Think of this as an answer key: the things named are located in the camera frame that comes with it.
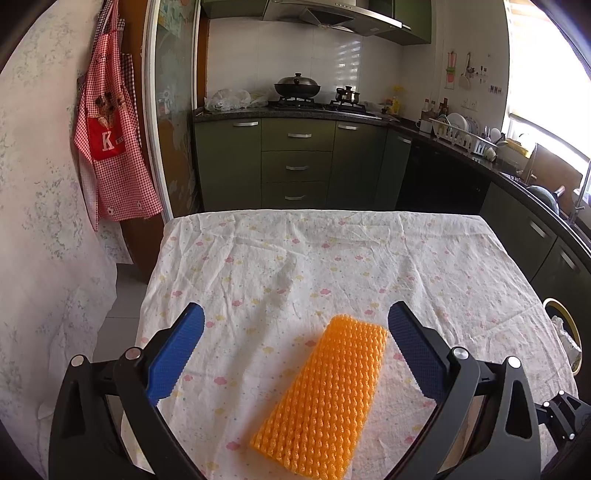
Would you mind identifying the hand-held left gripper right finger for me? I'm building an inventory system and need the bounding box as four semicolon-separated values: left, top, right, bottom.
387;301;541;480

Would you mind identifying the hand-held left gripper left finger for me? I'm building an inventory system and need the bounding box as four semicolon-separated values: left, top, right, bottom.
48;302;206;480

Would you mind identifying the yellow-rimmed black trash bin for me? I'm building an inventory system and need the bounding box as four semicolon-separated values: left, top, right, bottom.
542;298;583;376

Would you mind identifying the orange foam net sleeve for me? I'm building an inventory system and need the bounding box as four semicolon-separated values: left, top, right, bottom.
249;314;387;479

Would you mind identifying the white crumpled paper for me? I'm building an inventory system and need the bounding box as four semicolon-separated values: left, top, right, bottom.
551;316;581;366

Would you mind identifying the white printed tablecloth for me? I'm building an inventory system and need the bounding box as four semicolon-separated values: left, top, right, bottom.
120;210;580;480

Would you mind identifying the green cabinet door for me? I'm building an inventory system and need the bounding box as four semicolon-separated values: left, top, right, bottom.
326;122;388;209
530;235;591;315
479;182;558;283
193;120;262;212
374;129;413;209

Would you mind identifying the black built-in appliance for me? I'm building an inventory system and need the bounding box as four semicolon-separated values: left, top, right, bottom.
396;138;491;216

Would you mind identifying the green cabinet drawer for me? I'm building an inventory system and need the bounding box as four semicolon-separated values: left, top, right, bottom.
260;151;334;184
260;181;330;210
260;119;336;153

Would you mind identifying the red checkered apron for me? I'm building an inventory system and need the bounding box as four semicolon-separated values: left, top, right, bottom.
74;0;165;232

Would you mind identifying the white dish rack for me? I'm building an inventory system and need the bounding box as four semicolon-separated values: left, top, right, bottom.
428;113;500;156

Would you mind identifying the metal sink faucet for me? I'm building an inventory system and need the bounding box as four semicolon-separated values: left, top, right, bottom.
567;159;591;223

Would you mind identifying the sliding glass door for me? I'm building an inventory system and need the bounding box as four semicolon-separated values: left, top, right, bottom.
142;0;209;221

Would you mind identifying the clear plastic bag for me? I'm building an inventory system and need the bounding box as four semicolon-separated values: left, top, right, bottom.
204;89;253;112

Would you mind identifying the black gas stove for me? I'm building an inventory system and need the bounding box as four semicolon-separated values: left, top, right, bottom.
268;99;371;114

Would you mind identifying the black lidded wok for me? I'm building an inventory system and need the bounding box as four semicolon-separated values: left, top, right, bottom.
274;72;322;100

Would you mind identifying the kitchen window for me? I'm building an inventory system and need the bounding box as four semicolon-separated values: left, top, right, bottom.
507;0;591;163

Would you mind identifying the steel range hood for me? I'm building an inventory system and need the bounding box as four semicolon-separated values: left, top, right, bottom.
262;0;415;36

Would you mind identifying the white floral wall cloth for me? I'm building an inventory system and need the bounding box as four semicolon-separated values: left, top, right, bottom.
0;0;134;480

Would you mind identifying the dark wok with handle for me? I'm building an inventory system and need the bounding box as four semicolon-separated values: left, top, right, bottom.
525;185;567;216

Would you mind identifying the green wall cabinet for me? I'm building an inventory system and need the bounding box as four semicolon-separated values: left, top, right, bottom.
368;0;433;46

